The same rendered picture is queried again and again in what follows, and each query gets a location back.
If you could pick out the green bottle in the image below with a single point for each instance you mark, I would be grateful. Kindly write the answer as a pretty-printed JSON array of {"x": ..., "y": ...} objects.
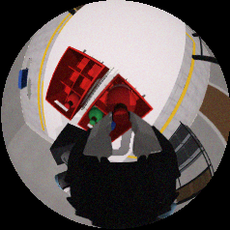
[{"x": 95, "y": 115}]

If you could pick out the red crate with dividers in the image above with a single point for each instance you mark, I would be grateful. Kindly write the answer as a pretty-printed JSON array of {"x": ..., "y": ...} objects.
[
  {"x": 142, "y": 108},
  {"x": 70, "y": 77}
]

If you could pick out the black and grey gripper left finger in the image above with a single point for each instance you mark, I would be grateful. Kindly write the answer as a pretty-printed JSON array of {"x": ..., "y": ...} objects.
[{"x": 91, "y": 146}]

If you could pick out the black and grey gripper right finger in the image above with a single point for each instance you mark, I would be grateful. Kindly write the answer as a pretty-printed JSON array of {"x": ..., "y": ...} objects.
[{"x": 150, "y": 142}]

